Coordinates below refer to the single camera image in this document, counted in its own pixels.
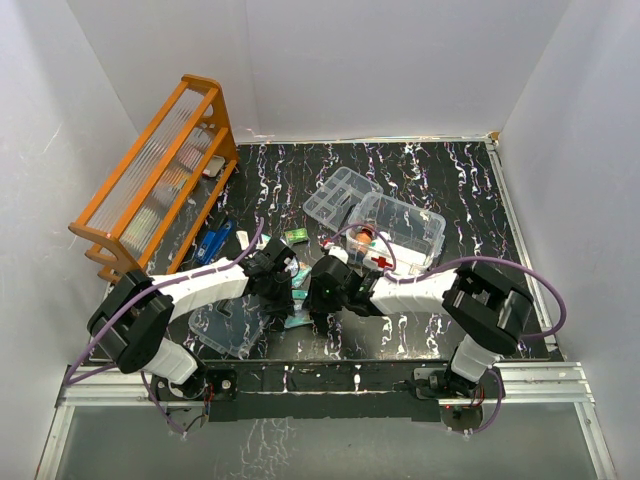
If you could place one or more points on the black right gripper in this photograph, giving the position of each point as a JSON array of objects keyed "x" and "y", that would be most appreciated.
[{"x": 316, "y": 305}]

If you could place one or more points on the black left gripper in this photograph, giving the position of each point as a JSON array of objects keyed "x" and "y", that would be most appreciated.
[{"x": 283, "y": 305}]

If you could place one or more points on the teal tape packet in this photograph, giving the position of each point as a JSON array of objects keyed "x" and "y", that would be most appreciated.
[
  {"x": 299, "y": 274},
  {"x": 301, "y": 316}
]

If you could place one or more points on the brown bottle orange cap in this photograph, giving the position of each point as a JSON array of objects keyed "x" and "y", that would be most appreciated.
[{"x": 364, "y": 237}]

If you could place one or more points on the clear medicine kit box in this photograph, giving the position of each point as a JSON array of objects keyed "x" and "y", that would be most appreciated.
[{"x": 406, "y": 238}]

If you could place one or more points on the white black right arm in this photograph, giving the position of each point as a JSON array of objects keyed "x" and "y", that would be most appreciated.
[{"x": 491, "y": 309}]

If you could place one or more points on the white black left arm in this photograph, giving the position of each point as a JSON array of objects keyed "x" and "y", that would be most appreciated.
[{"x": 130, "y": 324}]

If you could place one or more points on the green medicine carton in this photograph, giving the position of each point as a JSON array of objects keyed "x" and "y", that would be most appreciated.
[{"x": 296, "y": 236}]

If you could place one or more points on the white wrapped bandage left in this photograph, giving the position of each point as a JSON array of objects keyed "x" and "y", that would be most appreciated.
[{"x": 243, "y": 239}]

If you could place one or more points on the blue stapler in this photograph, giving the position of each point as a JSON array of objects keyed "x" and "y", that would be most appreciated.
[{"x": 213, "y": 241}]

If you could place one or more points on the clear compartment organizer tray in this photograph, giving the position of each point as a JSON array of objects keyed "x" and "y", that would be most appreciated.
[{"x": 336, "y": 197}]

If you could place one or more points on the orange wooden rack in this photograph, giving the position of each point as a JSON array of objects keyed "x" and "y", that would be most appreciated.
[{"x": 187, "y": 146}]

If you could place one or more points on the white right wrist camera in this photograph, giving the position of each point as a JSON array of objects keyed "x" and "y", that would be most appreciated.
[{"x": 335, "y": 250}]

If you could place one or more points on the clear kit lid black handle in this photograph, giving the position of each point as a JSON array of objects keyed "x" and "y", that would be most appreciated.
[{"x": 229, "y": 327}]

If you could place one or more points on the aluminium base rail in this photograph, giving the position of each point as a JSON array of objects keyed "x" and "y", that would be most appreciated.
[{"x": 529, "y": 381}]

